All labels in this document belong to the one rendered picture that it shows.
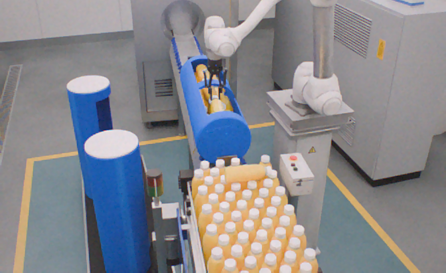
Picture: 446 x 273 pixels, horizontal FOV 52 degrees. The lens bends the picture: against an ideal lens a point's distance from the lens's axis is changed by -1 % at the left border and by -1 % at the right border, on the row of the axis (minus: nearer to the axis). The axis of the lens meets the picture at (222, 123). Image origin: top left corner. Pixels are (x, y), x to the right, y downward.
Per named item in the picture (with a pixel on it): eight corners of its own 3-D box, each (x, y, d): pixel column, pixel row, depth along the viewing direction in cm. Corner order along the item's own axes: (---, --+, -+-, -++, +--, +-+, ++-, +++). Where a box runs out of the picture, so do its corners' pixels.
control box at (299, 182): (298, 169, 226) (300, 151, 221) (312, 194, 208) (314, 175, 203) (279, 171, 224) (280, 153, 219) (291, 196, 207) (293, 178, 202)
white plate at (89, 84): (66, 94, 292) (66, 95, 293) (110, 89, 299) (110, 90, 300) (67, 78, 316) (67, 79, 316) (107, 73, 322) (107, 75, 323)
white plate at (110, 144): (148, 136, 246) (148, 138, 247) (107, 125, 257) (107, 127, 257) (115, 162, 224) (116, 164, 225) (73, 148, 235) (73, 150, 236)
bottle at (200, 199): (197, 230, 201) (196, 197, 192) (194, 220, 207) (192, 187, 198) (213, 228, 203) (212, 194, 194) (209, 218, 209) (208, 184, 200)
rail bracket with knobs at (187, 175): (197, 184, 231) (196, 167, 226) (199, 193, 225) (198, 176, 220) (178, 186, 230) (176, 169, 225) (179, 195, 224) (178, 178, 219)
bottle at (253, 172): (227, 182, 194) (269, 178, 197) (225, 166, 195) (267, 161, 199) (225, 184, 201) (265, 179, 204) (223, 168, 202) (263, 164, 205)
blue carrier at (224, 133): (223, 90, 315) (220, 52, 301) (253, 160, 239) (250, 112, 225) (182, 97, 312) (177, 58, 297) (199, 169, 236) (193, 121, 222)
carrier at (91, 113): (85, 204, 335) (125, 197, 342) (66, 96, 292) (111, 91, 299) (85, 181, 359) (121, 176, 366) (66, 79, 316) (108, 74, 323)
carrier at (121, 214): (160, 256, 289) (123, 242, 300) (149, 138, 247) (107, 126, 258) (133, 288, 267) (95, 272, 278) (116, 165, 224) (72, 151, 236)
